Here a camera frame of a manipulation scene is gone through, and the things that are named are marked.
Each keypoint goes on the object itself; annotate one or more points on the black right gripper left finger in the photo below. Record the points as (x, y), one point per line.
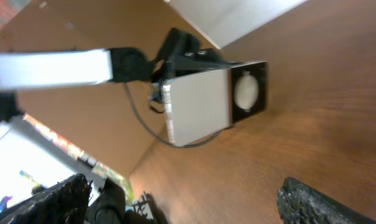
(64, 202)

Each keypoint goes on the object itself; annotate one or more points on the black smartphone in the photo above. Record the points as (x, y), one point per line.
(203, 103)

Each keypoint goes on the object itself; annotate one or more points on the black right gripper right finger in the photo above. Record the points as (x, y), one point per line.
(300, 203)

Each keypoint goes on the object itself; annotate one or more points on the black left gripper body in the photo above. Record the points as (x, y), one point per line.
(181, 55)

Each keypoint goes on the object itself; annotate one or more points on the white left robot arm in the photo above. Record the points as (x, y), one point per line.
(36, 70)

